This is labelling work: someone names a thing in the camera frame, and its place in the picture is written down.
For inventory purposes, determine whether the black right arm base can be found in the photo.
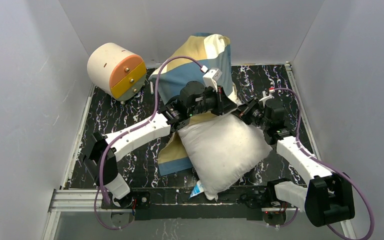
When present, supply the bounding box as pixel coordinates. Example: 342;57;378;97
238;187;300;229

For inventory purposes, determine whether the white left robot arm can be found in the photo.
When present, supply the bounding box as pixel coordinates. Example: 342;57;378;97
82;81;237;200

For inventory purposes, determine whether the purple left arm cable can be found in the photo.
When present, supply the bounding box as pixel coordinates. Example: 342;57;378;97
93;55;208;231

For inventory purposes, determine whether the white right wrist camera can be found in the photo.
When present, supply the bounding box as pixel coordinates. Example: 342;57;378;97
258;87;275;105

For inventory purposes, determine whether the aluminium table frame rail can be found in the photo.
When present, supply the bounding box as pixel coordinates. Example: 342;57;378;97
41;61;359;240

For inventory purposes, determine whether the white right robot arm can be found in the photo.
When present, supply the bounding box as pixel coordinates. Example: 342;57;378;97
234;97;355;227

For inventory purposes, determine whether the white pillow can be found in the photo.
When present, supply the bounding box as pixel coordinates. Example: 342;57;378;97
177;113;272;201

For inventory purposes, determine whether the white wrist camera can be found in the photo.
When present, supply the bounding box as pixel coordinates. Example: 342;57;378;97
202;66;223;92
258;87;275;105

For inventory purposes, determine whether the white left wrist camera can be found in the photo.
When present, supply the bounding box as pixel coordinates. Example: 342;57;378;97
202;66;223;92

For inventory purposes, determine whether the blue beige white pillowcase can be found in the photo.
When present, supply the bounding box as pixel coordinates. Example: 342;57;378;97
148;32;238;176

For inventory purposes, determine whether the blue pillow label tag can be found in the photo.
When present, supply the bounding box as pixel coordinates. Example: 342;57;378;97
189;180;205;199

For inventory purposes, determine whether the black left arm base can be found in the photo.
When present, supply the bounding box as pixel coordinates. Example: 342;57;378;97
98;188;151;228

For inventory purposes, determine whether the round cream drawer cabinet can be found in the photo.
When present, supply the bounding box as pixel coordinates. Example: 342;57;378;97
87;42;147;102

